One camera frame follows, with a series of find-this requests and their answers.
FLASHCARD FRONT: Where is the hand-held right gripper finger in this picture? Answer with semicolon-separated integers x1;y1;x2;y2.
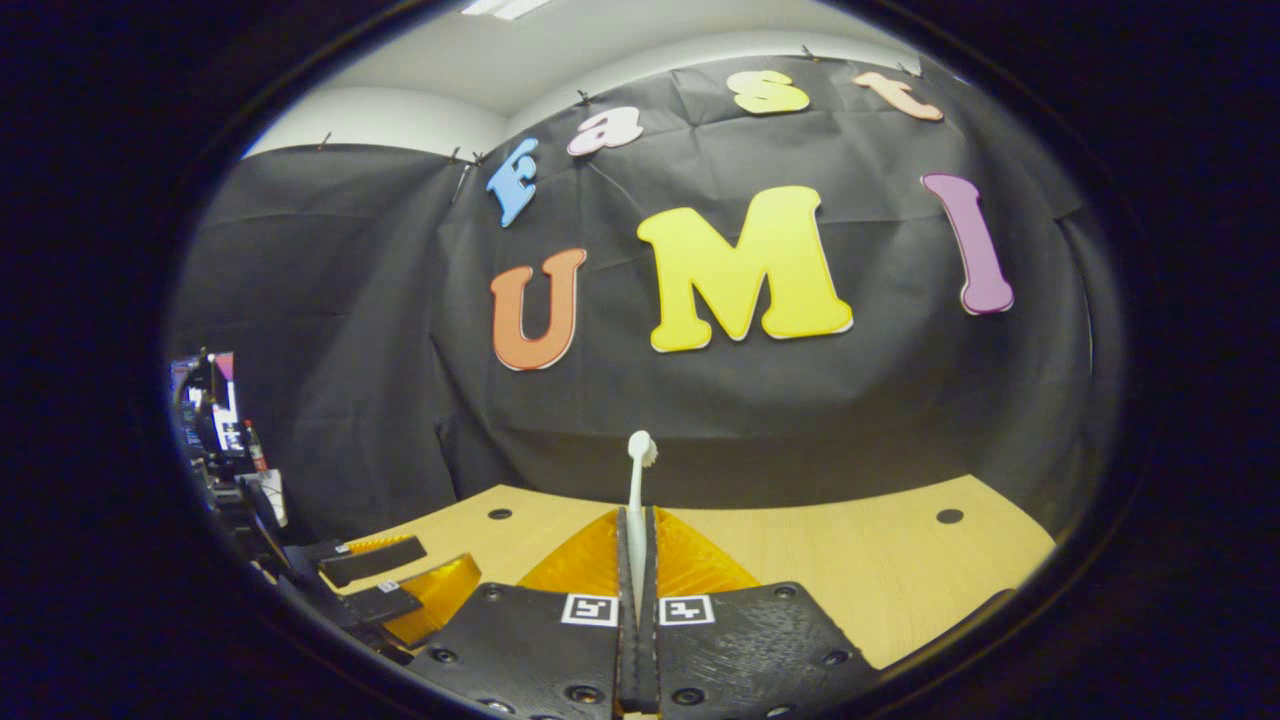
408;505;641;720
640;505;883;720

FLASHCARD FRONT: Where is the white toothbrush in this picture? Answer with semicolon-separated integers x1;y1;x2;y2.
625;430;661;626

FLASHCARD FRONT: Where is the white side table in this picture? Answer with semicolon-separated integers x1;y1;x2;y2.
255;470;291;526

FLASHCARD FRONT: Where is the computer monitor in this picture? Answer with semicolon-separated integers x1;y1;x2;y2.
172;350;243;459

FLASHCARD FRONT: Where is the black backdrop cloth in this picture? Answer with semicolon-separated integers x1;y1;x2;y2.
165;55;1126;546

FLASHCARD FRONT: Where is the ceiling light panel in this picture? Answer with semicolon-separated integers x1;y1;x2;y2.
458;0;553;21

